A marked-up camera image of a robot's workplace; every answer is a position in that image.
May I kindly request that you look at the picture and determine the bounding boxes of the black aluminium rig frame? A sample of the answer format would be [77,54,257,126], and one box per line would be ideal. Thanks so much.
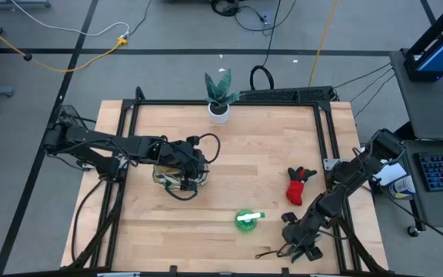
[62,86,390,277]

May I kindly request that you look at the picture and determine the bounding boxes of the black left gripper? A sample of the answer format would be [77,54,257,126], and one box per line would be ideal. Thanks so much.
[154,135,211,192]

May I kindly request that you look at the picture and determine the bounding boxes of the white paper sheet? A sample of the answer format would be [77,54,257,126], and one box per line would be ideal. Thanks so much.
[375,163,408,188]

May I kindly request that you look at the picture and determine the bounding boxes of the white blue yellow tub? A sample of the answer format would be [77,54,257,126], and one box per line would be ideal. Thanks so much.
[388,175,417,200]

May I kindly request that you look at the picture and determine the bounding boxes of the snake plant in white pot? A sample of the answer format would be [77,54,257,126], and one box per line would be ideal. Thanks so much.
[204,68,241,125]

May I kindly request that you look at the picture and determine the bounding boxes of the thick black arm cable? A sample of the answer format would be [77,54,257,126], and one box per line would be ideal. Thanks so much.
[70,179,105,262]

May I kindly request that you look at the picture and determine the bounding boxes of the white floor cable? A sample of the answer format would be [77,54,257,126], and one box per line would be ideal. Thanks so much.
[9,0,131,38]

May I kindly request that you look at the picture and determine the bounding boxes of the grey monitor desk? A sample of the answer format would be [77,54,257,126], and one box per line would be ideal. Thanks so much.
[389,48,443,142]

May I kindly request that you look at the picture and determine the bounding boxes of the grey cart base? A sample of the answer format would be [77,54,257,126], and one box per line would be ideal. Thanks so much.
[0,0,52,9]

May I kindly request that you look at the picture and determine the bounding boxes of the red black gardening glove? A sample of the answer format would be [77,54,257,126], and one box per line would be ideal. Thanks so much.
[285,165,318,207]

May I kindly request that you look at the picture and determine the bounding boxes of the black coiled cable bundle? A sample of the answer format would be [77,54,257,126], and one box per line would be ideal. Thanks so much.
[210,0,298,35]

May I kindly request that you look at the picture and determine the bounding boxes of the beige green gardening bag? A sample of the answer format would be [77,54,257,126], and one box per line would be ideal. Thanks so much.
[152,163,210,202]

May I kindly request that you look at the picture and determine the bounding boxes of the black cable with loop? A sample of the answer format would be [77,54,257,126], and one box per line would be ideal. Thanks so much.
[249,0,284,92]

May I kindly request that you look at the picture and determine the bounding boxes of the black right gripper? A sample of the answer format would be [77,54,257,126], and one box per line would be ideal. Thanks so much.
[281,211,325,262]

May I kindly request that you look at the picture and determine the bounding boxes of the green plastic spray bottle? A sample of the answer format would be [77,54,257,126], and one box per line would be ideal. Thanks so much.
[235,209,266,233]

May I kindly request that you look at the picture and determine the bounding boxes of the yellow hanging cable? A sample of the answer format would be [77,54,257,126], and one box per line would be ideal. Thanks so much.
[308,0,340,88]

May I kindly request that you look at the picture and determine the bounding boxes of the green pruning shears with strap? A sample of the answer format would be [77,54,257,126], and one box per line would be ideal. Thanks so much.
[255,245,307,265]

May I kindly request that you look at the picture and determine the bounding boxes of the black perforated power box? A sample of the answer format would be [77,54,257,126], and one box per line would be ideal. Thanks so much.
[238,85,336,104]

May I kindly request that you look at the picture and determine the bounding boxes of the black looped gripper cable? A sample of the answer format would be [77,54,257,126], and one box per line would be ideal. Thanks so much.
[188,132,222,165]

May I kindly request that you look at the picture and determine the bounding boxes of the yellow extension cable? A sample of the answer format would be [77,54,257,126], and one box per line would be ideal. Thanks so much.
[0,14,129,74]

